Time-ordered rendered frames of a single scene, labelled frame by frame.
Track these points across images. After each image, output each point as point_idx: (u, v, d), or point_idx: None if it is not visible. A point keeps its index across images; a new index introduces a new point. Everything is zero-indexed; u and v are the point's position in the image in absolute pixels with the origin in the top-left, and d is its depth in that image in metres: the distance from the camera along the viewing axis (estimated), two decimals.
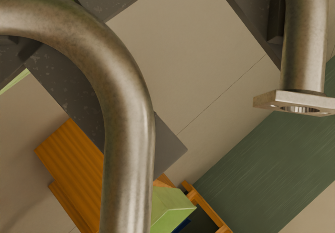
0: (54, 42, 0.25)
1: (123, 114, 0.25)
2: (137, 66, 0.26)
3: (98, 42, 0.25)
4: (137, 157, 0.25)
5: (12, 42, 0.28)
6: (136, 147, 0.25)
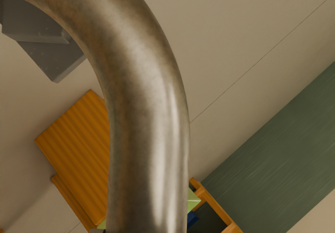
0: None
1: (140, 104, 0.15)
2: (161, 28, 0.16)
3: None
4: (163, 174, 0.15)
5: None
6: (162, 157, 0.15)
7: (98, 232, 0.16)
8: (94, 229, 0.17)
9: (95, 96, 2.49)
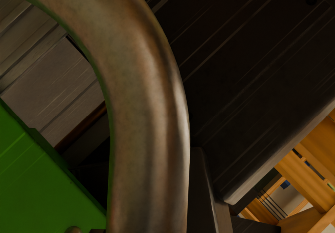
0: None
1: (140, 104, 0.15)
2: (161, 28, 0.16)
3: None
4: (163, 174, 0.15)
5: None
6: (162, 157, 0.15)
7: (98, 232, 0.16)
8: (94, 229, 0.17)
9: None
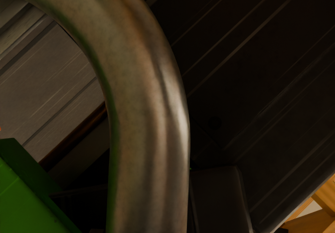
0: None
1: (140, 104, 0.15)
2: (161, 28, 0.16)
3: None
4: (163, 174, 0.15)
5: None
6: (162, 157, 0.15)
7: (98, 232, 0.16)
8: (94, 229, 0.17)
9: None
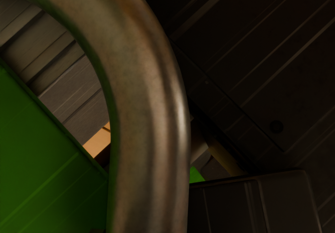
0: None
1: (141, 104, 0.15)
2: (162, 28, 0.16)
3: None
4: (163, 174, 0.15)
5: None
6: (162, 157, 0.15)
7: (98, 232, 0.16)
8: (94, 229, 0.17)
9: None
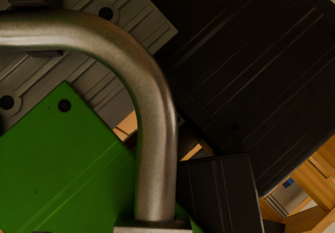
0: (96, 55, 0.31)
1: (153, 112, 0.31)
2: (163, 73, 0.32)
3: (132, 55, 0.31)
4: (164, 146, 0.31)
5: None
6: (164, 138, 0.31)
7: None
8: (36, 231, 0.16)
9: None
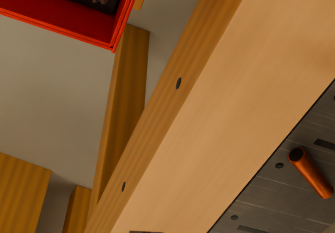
0: None
1: None
2: None
3: None
4: None
5: None
6: None
7: None
8: (133, 231, 0.17)
9: None
